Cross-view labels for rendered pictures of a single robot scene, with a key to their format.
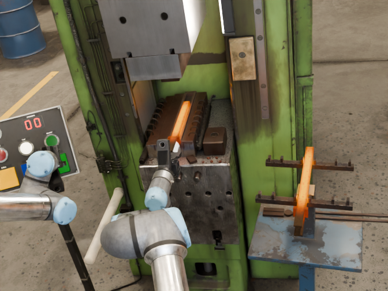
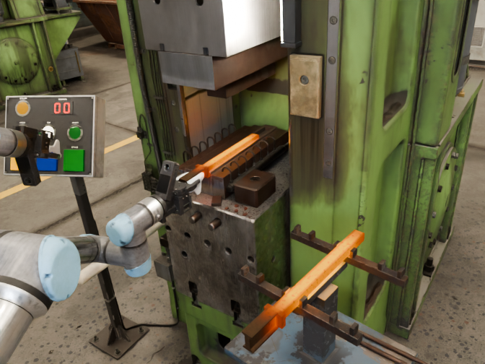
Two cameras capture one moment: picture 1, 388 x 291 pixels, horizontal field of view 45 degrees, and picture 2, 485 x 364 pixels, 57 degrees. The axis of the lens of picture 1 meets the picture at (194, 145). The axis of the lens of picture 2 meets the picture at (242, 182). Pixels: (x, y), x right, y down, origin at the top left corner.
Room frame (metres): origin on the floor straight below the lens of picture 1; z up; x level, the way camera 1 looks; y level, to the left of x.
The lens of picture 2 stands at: (0.46, -0.50, 1.64)
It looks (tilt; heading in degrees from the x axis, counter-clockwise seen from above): 29 degrees down; 22
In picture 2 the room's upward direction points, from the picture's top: 4 degrees counter-clockwise
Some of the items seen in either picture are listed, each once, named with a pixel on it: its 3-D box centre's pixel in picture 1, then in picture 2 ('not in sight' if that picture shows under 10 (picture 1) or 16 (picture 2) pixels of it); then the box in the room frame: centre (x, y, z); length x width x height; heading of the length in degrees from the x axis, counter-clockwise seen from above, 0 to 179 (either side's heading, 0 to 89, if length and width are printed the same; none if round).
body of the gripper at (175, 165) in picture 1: (167, 168); (169, 200); (1.42, 0.11, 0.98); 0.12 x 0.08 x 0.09; 166
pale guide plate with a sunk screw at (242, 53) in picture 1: (242, 59); (305, 86); (1.64, -0.24, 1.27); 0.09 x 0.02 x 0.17; 76
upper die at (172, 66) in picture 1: (165, 45); (228, 53); (1.79, 0.05, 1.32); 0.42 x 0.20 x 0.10; 166
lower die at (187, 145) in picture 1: (179, 122); (235, 155); (1.79, 0.05, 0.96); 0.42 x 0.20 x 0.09; 166
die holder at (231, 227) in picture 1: (200, 167); (253, 219); (1.79, -0.01, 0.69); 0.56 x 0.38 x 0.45; 166
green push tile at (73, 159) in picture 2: (58, 164); (74, 160); (1.54, 0.54, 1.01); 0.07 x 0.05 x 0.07; 101
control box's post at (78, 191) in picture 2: (67, 235); (94, 245); (1.65, 0.66, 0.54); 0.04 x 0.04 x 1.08; 76
